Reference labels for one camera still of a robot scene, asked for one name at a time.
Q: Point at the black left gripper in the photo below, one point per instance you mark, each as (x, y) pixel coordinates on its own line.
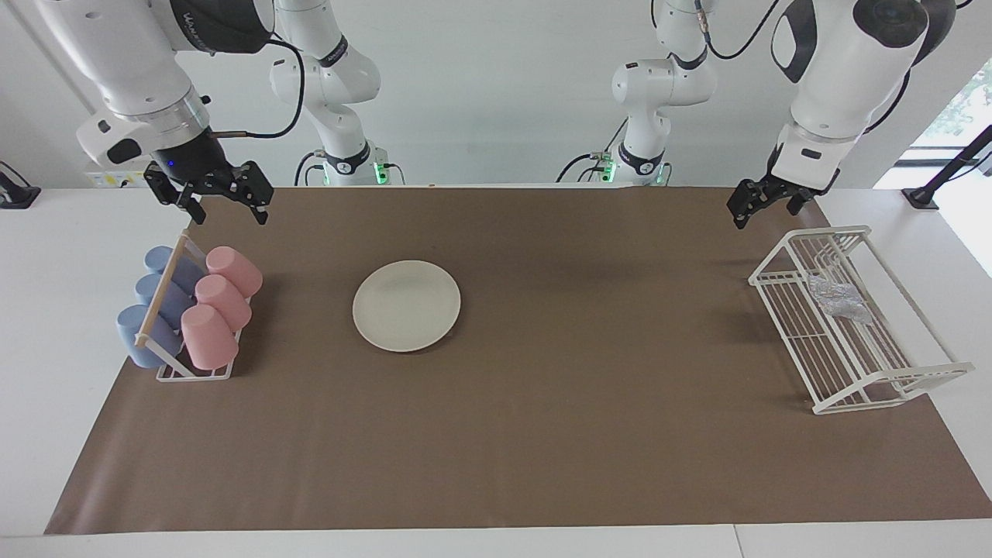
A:
(763, 190)

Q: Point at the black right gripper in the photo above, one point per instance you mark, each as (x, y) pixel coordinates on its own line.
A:
(201, 167)

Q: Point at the clear plastic bag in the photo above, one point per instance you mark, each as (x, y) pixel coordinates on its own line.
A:
(837, 298)

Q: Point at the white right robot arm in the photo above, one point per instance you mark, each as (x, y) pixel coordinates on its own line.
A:
(132, 62)

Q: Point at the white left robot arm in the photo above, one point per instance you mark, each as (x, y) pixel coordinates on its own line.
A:
(837, 77)

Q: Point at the cream round plate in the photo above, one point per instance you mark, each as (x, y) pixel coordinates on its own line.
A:
(407, 306)

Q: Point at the pink plastic cup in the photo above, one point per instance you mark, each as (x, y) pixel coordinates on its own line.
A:
(225, 302)
(236, 270)
(208, 337)

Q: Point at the blue plastic cup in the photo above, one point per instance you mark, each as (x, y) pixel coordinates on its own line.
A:
(139, 341)
(186, 271)
(172, 301)

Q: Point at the white wooden cup rack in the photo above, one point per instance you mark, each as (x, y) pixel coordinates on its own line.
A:
(161, 291)

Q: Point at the green lit base connector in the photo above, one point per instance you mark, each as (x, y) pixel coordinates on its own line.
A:
(607, 167)
(380, 172)

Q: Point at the black table clamp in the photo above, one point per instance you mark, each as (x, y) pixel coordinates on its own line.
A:
(15, 195)

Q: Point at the bright window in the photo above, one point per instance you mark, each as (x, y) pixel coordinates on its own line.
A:
(969, 101)

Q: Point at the brown table mat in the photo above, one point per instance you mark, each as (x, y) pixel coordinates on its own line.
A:
(542, 434)

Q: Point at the white wall socket box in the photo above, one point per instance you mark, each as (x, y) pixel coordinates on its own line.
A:
(108, 178)

